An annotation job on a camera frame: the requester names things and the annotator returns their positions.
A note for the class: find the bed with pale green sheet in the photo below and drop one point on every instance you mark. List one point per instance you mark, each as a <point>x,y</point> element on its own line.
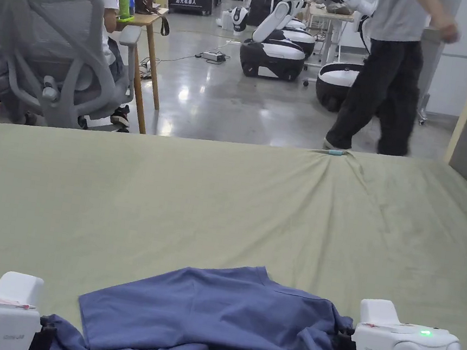
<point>168,200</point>

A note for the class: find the dark blue shirt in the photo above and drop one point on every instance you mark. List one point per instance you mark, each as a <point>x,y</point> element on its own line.
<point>211,321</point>

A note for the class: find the small white robot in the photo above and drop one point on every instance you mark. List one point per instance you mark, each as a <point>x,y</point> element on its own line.
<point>238,18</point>

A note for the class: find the blue sheet clip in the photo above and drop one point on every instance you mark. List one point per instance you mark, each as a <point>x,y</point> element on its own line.
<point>336,153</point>

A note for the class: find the power strip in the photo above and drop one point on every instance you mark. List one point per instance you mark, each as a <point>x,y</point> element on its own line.
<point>214,56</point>

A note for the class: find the desk with white legs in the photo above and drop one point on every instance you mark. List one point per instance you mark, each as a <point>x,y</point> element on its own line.
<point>333,23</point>

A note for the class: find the white and black robot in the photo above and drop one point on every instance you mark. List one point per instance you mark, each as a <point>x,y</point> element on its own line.
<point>334,85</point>
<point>273,53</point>

